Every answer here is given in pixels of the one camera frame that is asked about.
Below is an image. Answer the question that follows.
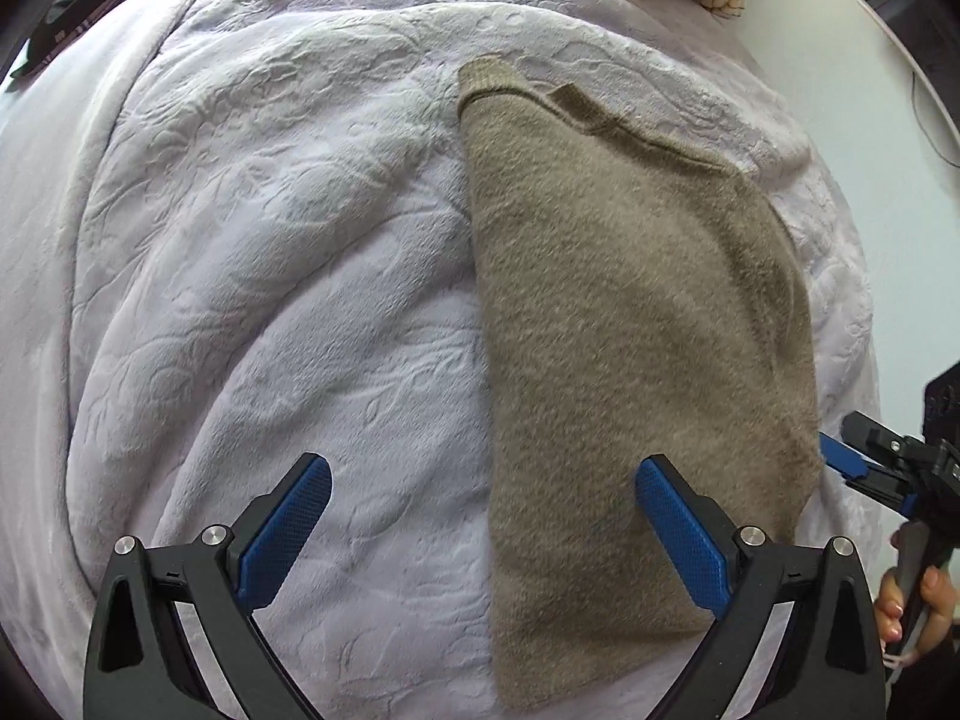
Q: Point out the embossed lavender blanket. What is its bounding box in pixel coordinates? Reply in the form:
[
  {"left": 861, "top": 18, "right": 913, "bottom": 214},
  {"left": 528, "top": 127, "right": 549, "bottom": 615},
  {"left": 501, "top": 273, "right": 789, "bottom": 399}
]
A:
[{"left": 64, "top": 0, "right": 880, "bottom": 720}]

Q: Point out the person's right hand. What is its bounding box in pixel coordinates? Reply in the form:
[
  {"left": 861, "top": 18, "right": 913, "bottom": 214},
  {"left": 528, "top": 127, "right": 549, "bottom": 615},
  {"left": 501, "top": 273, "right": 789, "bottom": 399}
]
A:
[{"left": 873, "top": 529, "right": 955, "bottom": 653}]

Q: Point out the dark flat screen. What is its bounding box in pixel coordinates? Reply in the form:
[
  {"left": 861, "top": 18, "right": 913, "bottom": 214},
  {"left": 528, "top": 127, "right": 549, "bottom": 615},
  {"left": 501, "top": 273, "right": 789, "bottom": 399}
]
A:
[{"left": 859, "top": 0, "right": 960, "bottom": 158}]

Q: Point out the thin dark cable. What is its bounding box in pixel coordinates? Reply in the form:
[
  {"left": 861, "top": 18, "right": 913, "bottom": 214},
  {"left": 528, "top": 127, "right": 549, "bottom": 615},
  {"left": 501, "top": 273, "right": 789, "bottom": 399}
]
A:
[{"left": 910, "top": 69, "right": 960, "bottom": 166}]

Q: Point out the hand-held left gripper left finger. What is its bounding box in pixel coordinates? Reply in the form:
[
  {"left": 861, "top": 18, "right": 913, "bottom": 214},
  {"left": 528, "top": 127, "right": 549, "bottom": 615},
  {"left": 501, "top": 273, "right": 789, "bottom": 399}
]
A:
[{"left": 82, "top": 452, "right": 333, "bottom": 720}]

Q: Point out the smooth lavender fleece blanket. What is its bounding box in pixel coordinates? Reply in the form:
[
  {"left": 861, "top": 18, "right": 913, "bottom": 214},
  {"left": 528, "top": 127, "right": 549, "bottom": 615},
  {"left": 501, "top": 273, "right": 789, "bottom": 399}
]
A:
[{"left": 0, "top": 0, "right": 226, "bottom": 620}]

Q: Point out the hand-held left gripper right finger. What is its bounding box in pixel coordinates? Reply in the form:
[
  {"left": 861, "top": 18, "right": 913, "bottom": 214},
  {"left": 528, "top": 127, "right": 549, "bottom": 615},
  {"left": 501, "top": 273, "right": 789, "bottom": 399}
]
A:
[{"left": 635, "top": 454, "right": 887, "bottom": 720}]

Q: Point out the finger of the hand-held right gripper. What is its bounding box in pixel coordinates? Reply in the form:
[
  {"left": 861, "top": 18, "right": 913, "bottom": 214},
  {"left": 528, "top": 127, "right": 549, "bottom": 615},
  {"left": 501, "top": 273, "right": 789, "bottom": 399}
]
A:
[
  {"left": 817, "top": 431, "right": 925, "bottom": 520},
  {"left": 840, "top": 411, "right": 912, "bottom": 462}
]

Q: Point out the plaid cloth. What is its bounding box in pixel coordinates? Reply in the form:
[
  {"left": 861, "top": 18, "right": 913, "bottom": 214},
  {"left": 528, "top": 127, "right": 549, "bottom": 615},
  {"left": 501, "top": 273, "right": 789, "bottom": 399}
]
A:
[{"left": 45, "top": 0, "right": 143, "bottom": 46}]

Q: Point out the olive brown knit sweater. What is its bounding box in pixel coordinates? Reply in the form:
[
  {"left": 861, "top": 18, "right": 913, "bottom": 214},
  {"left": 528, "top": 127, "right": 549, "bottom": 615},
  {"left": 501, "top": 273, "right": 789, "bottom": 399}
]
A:
[{"left": 457, "top": 56, "right": 823, "bottom": 717}]

